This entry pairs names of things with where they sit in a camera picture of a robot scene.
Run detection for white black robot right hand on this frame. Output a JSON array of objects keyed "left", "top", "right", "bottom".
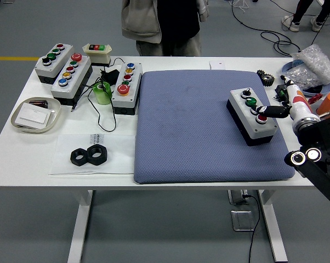
[{"left": 252, "top": 74, "right": 321, "bottom": 123}]

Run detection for grey four-button control box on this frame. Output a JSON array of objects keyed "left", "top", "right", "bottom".
[{"left": 226, "top": 87, "right": 278, "bottom": 147}]

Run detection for grey five-button emergency-stop box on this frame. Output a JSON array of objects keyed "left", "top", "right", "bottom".
[{"left": 111, "top": 61, "right": 143, "bottom": 116}]

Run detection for long grey five-button box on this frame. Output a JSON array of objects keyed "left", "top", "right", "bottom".
[{"left": 50, "top": 53, "right": 94, "bottom": 107}]

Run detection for small red clip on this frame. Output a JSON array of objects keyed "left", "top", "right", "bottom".
[{"left": 307, "top": 93, "right": 323, "bottom": 105}]

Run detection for black module green terminals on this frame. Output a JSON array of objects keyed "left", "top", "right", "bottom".
[{"left": 274, "top": 84, "right": 289, "bottom": 102}]

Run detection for clear bubble wrap bag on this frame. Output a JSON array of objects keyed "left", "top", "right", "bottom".
[
  {"left": 281, "top": 65, "right": 328, "bottom": 91},
  {"left": 292, "top": 43, "right": 330, "bottom": 84}
]

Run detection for black metal gear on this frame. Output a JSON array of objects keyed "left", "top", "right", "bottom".
[{"left": 257, "top": 69, "right": 275, "bottom": 88}]

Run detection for person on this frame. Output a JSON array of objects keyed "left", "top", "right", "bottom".
[
  {"left": 281, "top": 0, "right": 330, "bottom": 33},
  {"left": 121, "top": 0, "right": 209, "bottom": 58}
]

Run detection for grey under-table power box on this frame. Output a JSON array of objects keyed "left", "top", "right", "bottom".
[{"left": 227, "top": 190, "right": 249, "bottom": 205}]

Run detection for blue-grey padded mat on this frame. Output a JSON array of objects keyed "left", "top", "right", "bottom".
[{"left": 133, "top": 70, "right": 297, "bottom": 185}]

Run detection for metal floor socket plate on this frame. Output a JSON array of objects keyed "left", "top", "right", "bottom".
[{"left": 230, "top": 210, "right": 255, "bottom": 232}]

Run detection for white table leg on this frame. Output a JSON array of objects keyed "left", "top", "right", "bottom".
[
  {"left": 257, "top": 190, "right": 288, "bottom": 263},
  {"left": 67, "top": 190, "right": 94, "bottom": 263}
]

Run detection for clear plastic bag with label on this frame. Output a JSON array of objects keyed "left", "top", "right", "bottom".
[{"left": 49, "top": 133, "right": 136, "bottom": 176}]

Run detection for black power adapter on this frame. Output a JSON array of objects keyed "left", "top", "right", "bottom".
[{"left": 100, "top": 68, "right": 121, "bottom": 85}]

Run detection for green tape roll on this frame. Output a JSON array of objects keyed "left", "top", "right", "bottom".
[{"left": 93, "top": 81, "right": 112, "bottom": 106}]

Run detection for black hex nut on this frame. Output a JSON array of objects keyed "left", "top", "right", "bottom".
[
  {"left": 87, "top": 144, "right": 109, "bottom": 165},
  {"left": 70, "top": 147, "right": 89, "bottom": 167}
]

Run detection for grey control box black knob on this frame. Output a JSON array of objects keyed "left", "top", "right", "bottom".
[{"left": 34, "top": 43, "right": 75, "bottom": 85}]

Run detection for cream shallow tray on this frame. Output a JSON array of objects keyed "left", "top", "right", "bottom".
[{"left": 10, "top": 96, "right": 62, "bottom": 135}]

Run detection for dark brown small block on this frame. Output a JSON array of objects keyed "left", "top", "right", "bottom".
[{"left": 29, "top": 100, "right": 49, "bottom": 110}]

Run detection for black floor cable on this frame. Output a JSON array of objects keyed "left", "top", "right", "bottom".
[{"left": 230, "top": 0, "right": 330, "bottom": 54}]

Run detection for black under-table power cable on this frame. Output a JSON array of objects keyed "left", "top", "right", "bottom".
[{"left": 243, "top": 193, "right": 261, "bottom": 263}]

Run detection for cream three-button switch box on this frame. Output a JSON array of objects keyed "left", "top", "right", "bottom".
[{"left": 82, "top": 43, "right": 113, "bottom": 67}]

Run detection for thin black adapter cable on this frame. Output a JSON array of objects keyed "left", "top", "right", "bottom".
[{"left": 71, "top": 57, "right": 124, "bottom": 133}]

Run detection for white wall switch plate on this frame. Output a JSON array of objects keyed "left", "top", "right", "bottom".
[{"left": 15, "top": 105, "right": 52, "bottom": 127}]

